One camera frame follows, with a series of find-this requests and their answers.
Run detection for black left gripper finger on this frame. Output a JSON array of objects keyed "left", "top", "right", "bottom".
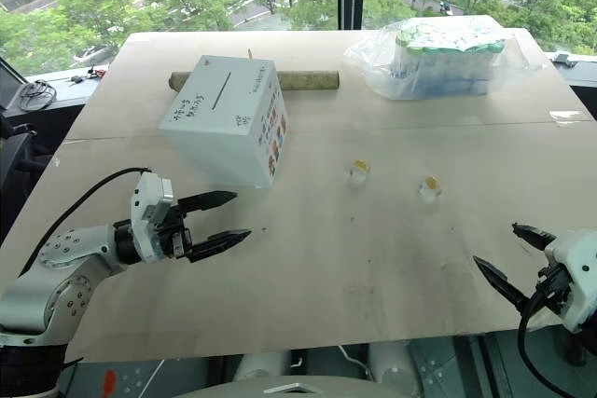
[
  {"left": 188, "top": 228, "right": 254, "bottom": 264},
  {"left": 178, "top": 190, "right": 239, "bottom": 214}
]

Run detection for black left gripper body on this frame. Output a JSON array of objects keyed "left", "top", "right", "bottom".
[{"left": 156, "top": 199, "right": 194, "bottom": 264}]

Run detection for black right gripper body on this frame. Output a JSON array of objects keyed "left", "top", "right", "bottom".
[{"left": 523, "top": 264, "right": 574, "bottom": 321}]

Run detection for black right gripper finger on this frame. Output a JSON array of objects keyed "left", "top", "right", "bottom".
[
  {"left": 511, "top": 222, "right": 558, "bottom": 253},
  {"left": 472, "top": 254, "right": 534, "bottom": 316}
]

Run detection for white cardboard box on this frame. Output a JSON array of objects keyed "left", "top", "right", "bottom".
[{"left": 157, "top": 54, "right": 292, "bottom": 190}]

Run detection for white rounded cylinder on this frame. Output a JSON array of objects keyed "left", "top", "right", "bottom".
[
  {"left": 367, "top": 340, "right": 413, "bottom": 384},
  {"left": 231, "top": 350, "right": 294, "bottom": 383}
]

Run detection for brown cardboard tube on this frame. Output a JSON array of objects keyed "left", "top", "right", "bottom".
[{"left": 168, "top": 69, "right": 340, "bottom": 92}]

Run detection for grey robot torso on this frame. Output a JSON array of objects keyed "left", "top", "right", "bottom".
[{"left": 185, "top": 371, "right": 423, "bottom": 398}]

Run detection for small keys on ledge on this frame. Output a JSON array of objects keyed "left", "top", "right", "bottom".
[{"left": 68, "top": 65, "right": 107, "bottom": 86}]

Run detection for clear bag of bottles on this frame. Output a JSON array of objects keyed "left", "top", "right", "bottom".
[{"left": 342, "top": 15, "right": 524, "bottom": 102}]

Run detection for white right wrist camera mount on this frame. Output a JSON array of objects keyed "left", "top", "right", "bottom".
[{"left": 544, "top": 228, "right": 597, "bottom": 335}]

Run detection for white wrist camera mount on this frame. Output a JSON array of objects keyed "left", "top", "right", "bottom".
[
  {"left": 544, "top": 228, "right": 597, "bottom": 335},
  {"left": 129, "top": 172, "right": 175, "bottom": 265}
]

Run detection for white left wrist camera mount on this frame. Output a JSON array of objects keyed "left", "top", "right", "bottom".
[{"left": 129, "top": 172, "right": 175, "bottom": 265}]

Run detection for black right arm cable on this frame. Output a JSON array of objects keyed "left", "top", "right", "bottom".
[{"left": 517, "top": 289, "right": 597, "bottom": 398}]

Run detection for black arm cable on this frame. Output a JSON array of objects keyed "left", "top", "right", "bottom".
[
  {"left": 17, "top": 166, "right": 154, "bottom": 279},
  {"left": 517, "top": 289, "right": 597, "bottom": 398}
]

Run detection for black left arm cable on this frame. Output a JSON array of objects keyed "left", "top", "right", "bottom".
[{"left": 17, "top": 166, "right": 154, "bottom": 279}]

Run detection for thin white cable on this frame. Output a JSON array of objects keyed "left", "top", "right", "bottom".
[{"left": 337, "top": 344, "right": 375, "bottom": 373}]

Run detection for black cable bundle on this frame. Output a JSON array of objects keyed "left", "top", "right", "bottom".
[{"left": 17, "top": 79, "right": 58, "bottom": 113}]

